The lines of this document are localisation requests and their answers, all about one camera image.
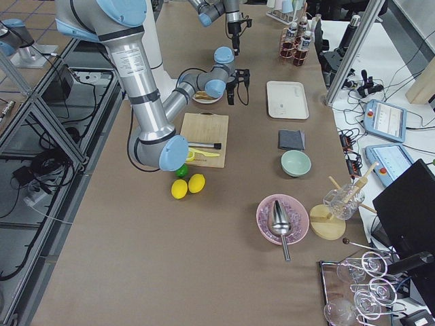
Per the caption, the grey folded cloth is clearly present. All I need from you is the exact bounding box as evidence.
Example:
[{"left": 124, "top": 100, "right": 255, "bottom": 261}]
[{"left": 278, "top": 130, "right": 305, "bottom": 151}]

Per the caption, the white rabbit tray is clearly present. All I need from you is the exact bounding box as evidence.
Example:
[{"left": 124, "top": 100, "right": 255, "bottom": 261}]
[{"left": 266, "top": 81, "right": 309, "bottom": 120}]

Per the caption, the lower yellow lemon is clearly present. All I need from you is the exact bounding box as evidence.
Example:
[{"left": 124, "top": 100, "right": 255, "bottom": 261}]
[{"left": 171, "top": 179, "right": 188, "bottom": 200}]

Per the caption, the bread slice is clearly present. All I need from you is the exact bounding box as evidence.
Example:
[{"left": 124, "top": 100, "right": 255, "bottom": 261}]
[{"left": 194, "top": 91, "right": 215, "bottom": 102}]

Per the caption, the black monitor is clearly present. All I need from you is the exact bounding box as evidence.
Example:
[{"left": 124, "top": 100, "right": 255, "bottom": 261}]
[{"left": 372, "top": 159, "right": 434, "bottom": 258}]

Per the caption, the front tea bottle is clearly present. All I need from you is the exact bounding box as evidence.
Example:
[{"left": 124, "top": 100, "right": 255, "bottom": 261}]
[{"left": 293, "top": 31, "right": 311, "bottom": 67}]

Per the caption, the white round plate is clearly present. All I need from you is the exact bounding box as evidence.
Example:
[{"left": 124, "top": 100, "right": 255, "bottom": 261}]
[{"left": 192, "top": 91, "right": 222, "bottom": 105}]

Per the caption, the steel muddler black tip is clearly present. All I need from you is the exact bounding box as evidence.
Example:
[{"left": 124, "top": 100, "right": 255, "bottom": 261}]
[{"left": 188, "top": 142, "right": 222, "bottom": 149}]

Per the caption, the wine glass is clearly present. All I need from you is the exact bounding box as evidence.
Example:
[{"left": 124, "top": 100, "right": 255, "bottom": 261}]
[{"left": 324, "top": 298, "right": 357, "bottom": 326}]

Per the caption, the pink bowl with ice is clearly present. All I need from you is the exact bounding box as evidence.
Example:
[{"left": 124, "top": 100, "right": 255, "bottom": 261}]
[{"left": 256, "top": 194, "right": 309, "bottom": 246}]

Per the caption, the steel ice scoop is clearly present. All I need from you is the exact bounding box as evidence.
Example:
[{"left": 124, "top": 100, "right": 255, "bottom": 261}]
[{"left": 268, "top": 200, "right": 291, "bottom": 262}]

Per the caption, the copper wire bottle rack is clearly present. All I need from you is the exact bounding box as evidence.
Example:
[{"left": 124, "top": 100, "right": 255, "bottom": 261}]
[{"left": 279, "top": 26, "right": 311, "bottom": 67}]

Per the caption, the near blue teach pendant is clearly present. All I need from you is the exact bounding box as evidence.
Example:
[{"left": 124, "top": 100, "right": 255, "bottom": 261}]
[{"left": 364, "top": 143, "right": 414, "bottom": 187}]

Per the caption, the far blue teach pendant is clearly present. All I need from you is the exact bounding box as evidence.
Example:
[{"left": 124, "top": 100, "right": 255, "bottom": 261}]
[{"left": 363, "top": 100, "right": 407, "bottom": 143}]

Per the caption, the yellow lemon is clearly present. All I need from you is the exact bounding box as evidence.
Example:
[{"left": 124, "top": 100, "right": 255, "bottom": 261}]
[
  {"left": 171, "top": 179, "right": 188, "bottom": 200},
  {"left": 188, "top": 174, "right": 206, "bottom": 194}
]

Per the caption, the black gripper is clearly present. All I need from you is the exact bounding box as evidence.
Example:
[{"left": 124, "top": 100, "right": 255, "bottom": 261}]
[
  {"left": 226, "top": 18, "right": 252, "bottom": 56},
  {"left": 226, "top": 69, "right": 250, "bottom": 105}
]

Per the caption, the mint green bowl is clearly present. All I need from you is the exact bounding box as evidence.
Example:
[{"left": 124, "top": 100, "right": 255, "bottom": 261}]
[{"left": 281, "top": 150, "right": 311, "bottom": 177}]

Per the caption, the glass mug on stand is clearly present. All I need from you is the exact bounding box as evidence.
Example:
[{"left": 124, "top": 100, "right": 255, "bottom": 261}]
[{"left": 323, "top": 184, "right": 365, "bottom": 221}]

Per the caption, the wooden cutting board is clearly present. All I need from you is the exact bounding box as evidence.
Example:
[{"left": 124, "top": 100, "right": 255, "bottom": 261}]
[{"left": 180, "top": 113, "right": 228, "bottom": 168}]

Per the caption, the blue teach pendant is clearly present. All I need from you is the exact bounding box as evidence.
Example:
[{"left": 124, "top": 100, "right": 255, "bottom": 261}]
[
  {"left": 363, "top": 100, "right": 407, "bottom": 143},
  {"left": 364, "top": 143, "right": 414, "bottom": 187}
]

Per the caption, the wooden cup stand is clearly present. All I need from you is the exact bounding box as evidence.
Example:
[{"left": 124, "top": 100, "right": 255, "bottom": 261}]
[{"left": 309, "top": 162, "right": 379, "bottom": 240}]

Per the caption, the upper yellow lemon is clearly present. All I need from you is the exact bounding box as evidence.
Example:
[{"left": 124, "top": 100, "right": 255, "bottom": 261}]
[{"left": 188, "top": 174, "right": 206, "bottom": 194}]

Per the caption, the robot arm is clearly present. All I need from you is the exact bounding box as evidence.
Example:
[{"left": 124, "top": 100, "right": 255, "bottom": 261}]
[
  {"left": 55, "top": 1, "right": 251, "bottom": 171},
  {"left": 188, "top": 0, "right": 252, "bottom": 56}
]

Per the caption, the mirror tray with glasses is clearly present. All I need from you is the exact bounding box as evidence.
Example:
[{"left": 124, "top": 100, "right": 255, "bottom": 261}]
[{"left": 319, "top": 251, "right": 406, "bottom": 325}]

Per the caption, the yellow plastic knife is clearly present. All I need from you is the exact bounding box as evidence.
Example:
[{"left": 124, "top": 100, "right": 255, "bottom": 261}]
[{"left": 186, "top": 147, "right": 220, "bottom": 162}]

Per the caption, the green lime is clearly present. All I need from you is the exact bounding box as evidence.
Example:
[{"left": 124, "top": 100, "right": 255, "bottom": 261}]
[{"left": 175, "top": 164, "right": 188, "bottom": 178}]

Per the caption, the aluminium frame post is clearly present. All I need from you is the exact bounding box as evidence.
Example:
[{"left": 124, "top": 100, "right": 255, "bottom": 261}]
[{"left": 325, "top": 0, "right": 385, "bottom": 107}]

